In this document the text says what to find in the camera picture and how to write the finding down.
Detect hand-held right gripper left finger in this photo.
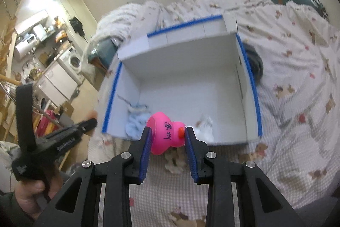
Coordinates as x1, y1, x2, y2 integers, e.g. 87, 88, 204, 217
34, 126, 153, 227

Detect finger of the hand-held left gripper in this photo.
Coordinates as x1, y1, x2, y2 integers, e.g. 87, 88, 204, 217
15, 84, 36, 154
40, 118, 98, 146

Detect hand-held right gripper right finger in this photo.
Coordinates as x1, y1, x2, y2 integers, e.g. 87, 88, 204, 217
184, 126, 306, 227

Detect pink rubber duck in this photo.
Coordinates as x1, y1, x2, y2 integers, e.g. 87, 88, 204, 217
146, 111, 186, 156

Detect white rose toy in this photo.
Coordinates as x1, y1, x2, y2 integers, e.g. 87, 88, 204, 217
193, 115, 215, 143

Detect light blue soft cloth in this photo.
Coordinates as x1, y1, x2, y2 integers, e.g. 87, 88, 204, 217
125, 103, 151, 140

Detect blue cardboard box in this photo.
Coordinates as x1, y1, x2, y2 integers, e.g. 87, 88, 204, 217
102, 14, 263, 146

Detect person's left forearm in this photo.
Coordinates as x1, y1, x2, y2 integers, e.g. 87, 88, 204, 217
0, 189, 36, 227

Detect person's left hand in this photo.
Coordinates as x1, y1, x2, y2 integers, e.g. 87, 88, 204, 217
14, 178, 65, 220

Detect cream plush toy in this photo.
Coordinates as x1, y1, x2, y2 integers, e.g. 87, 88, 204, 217
163, 148, 190, 174

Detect pink crate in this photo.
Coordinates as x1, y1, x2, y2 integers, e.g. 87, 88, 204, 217
33, 109, 57, 138

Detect brown cardboard box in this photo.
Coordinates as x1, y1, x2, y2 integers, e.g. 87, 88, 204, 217
54, 101, 75, 121

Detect white kitchen cabinet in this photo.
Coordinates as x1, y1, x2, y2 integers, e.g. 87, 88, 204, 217
37, 61, 79, 101

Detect white water heater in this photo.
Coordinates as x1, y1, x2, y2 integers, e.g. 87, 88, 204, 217
13, 44, 35, 61

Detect white washing machine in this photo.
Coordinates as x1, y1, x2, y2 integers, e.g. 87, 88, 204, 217
58, 47, 85, 84

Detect teal sofa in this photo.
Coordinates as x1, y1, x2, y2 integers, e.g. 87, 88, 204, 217
88, 38, 120, 76

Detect black round object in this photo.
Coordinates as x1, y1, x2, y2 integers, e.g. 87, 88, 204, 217
243, 43, 264, 84

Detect white fluffy blanket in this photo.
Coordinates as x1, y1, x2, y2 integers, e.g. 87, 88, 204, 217
89, 2, 149, 49

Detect black and white patterned cloth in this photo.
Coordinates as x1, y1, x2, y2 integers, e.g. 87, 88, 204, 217
309, 0, 330, 20

